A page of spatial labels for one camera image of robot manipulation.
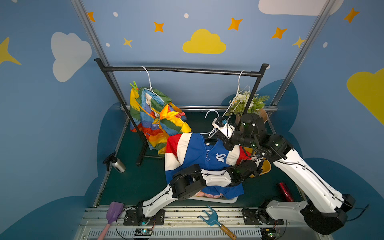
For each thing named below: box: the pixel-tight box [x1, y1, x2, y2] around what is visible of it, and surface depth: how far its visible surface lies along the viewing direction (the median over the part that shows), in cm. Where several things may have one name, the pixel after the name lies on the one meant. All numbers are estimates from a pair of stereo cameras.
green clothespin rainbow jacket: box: [129, 80, 138, 92], surface depth 73 cm
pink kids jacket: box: [195, 191, 224, 199], surface depth 75 cm
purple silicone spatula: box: [97, 201, 124, 240], surface depth 77 cm
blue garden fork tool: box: [197, 205, 237, 240], surface depth 74 cm
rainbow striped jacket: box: [129, 86, 192, 157], surface depth 71 cm
